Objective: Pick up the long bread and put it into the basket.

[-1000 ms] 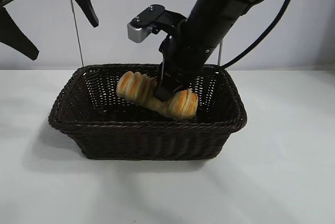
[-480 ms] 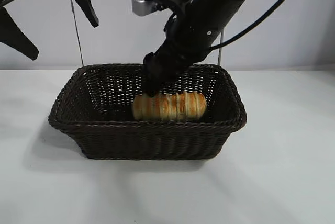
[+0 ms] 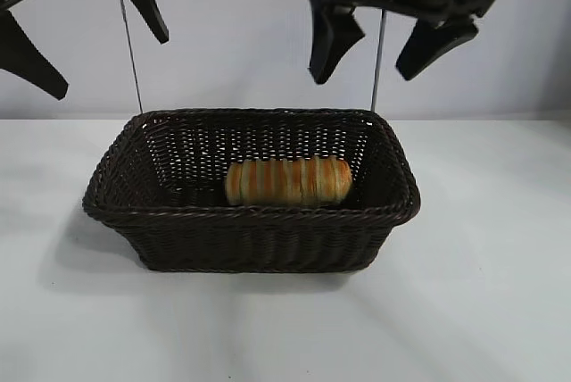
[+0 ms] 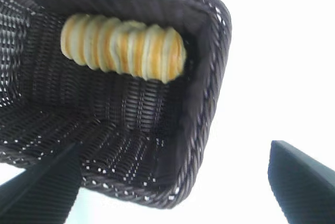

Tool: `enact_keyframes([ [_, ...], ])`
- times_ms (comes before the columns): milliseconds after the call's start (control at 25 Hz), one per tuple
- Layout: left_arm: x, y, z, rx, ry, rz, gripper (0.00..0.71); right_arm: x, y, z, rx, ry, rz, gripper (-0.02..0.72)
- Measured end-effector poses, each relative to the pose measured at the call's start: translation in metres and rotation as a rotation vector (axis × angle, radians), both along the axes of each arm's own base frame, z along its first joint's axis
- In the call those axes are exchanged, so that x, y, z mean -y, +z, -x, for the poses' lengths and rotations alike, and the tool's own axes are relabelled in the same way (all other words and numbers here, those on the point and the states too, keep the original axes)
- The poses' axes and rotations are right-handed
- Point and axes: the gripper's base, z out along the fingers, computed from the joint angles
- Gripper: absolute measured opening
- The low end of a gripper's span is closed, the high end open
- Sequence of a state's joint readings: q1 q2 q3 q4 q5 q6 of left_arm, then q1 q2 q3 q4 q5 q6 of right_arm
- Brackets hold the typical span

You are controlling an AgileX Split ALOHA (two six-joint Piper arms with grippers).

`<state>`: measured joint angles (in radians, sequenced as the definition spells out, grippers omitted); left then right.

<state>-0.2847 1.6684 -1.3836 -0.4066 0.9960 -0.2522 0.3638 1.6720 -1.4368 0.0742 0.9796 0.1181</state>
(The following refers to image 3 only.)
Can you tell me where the long striped bread loaf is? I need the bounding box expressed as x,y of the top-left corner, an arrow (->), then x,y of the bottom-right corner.
225,154 -> 354,207

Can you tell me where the dark brown wicker basket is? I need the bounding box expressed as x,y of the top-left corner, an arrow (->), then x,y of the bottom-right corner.
81,107 -> 422,274

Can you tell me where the thin metal rod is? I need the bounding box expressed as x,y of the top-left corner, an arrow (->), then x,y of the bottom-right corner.
370,10 -> 386,112
117,0 -> 145,115

